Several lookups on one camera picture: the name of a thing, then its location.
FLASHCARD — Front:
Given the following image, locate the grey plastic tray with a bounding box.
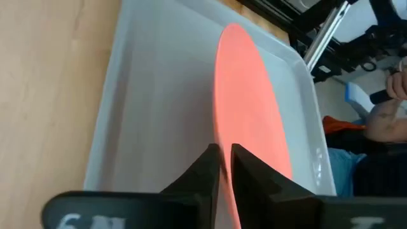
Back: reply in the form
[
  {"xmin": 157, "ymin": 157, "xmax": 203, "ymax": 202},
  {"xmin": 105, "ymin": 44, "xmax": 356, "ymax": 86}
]
[{"xmin": 83, "ymin": 0, "xmax": 338, "ymax": 197}]

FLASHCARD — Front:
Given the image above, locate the black metal table frame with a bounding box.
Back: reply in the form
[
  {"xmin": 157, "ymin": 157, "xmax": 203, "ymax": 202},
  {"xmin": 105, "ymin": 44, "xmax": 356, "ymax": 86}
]
[{"xmin": 235, "ymin": 0, "xmax": 319, "ymax": 45}]

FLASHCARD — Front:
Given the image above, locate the pink round plate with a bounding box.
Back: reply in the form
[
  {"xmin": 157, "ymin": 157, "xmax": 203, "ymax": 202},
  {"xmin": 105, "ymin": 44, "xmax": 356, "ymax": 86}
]
[{"xmin": 212, "ymin": 22, "xmax": 294, "ymax": 229}]

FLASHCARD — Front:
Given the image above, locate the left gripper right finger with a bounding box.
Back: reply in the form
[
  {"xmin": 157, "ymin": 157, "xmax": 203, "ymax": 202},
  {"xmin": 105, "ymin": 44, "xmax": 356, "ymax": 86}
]
[{"xmin": 230, "ymin": 142, "xmax": 407, "ymax": 229}]

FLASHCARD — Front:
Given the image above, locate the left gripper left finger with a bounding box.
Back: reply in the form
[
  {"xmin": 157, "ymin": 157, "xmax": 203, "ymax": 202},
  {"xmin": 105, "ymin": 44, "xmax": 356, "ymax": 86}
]
[{"xmin": 40, "ymin": 142, "xmax": 221, "ymax": 229}]

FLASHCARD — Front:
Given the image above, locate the black handheld device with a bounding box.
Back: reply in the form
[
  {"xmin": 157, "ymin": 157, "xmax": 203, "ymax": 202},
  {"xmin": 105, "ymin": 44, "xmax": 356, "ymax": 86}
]
[{"xmin": 369, "ymin": 89, "xmax": 394, "ymax": 105}]

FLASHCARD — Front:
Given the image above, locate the white and blue pad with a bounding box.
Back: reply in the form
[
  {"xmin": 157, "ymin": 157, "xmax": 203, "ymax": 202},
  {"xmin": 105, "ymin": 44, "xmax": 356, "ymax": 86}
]
[{"xmin": 345, "ymin": 81, "xmax": 376, "ymax": 119}]

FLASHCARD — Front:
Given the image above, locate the person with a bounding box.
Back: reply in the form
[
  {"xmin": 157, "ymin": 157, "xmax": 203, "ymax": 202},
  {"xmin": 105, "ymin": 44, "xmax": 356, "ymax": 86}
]
[{"xmin": 322, "ymin": 57, "xmax": 407, "ymax": 198}]

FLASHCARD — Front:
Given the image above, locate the person's hand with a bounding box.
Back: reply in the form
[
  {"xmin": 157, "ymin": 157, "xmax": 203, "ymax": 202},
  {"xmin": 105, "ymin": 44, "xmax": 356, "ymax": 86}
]
[{"xmin": 386, "ymin": 57, "xmax": 407, "ymax": 102}]

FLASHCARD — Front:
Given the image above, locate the silver aluminium rail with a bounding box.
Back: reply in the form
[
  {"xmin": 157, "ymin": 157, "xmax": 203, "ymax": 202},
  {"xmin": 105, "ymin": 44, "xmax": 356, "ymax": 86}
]
[{"xmin": 303, "ymin": 0, "xmax": 352, "ymax": 73}]

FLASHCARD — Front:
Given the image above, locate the person's forearm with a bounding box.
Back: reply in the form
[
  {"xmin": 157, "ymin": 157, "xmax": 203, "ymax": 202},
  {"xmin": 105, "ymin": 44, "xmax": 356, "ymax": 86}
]
[{"xmin": 364, "ymin": 98, "xmax": 407, "ymax": 144}]

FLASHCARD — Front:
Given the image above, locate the black cable bundle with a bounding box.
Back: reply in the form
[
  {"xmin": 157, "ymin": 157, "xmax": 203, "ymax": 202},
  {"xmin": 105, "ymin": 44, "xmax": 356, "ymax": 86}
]
[{"xmin": 287, "ymin": 24, "xmax": 407, "ymax": 84}]

